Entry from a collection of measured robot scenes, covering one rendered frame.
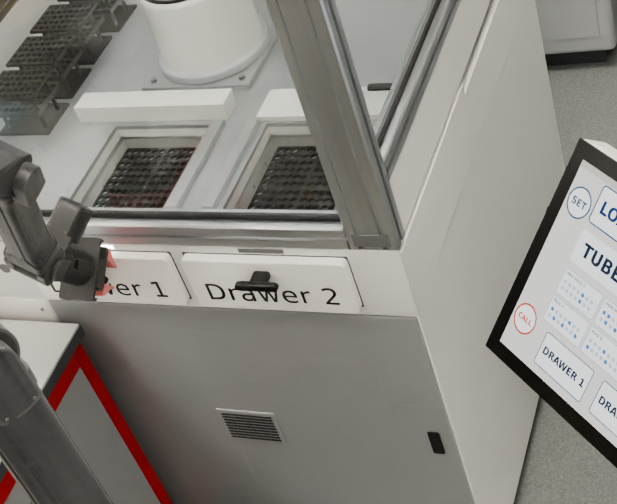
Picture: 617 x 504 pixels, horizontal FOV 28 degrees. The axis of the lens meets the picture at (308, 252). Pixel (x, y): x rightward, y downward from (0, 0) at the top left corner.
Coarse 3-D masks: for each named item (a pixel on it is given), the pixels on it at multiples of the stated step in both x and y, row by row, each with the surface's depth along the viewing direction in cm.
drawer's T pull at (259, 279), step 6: (252, 276) 199; (258, 276) 199; (264, 276) 198; (240, 282) 199; (246, 282) 198; (252, 282) 198; (258, 282) 198; (264, 282) 197; (270, 282) 197; (240, 288) 199; (246, 288) 198; (252, 288) 198; (258, 288) 197; (264, 288) 197; (270, 288) 196; (276, 288) 196
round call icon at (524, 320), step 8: (520, 304) 164; (528, 304) 162; (520, 312) 163; (528, 312) 162; (536, 312) 161; (512, 320) 164; (520, 320) 163; (528, 320) 162; (536, 320) 161; (520, 328) 163; (528, 328) 162; (528, 336) 162
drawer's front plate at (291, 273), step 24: (192, 264) 204; (216, 264) 202; (240, 264) 200; (264, 264) 198; (288, 264) 197; (312, 264) 195; (336, 264) 193; (192, 288) 209; (216, 288) 207; (288, 288) 201; (312, 288) 199; (336, 288) 197; (336, 312) 201
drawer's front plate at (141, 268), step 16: (112, 256) 210; (128, 256) 209; (144, 256) 208; (160, 256) 207; (112, 272) 213; (128, 272) 211; (144, 272) 210; (160, 272) 208; (176, 272) 209; (48, 288) 222; (144, 288) 213; (160, 288) 212; (176, 288) 210; (176, 304) 213
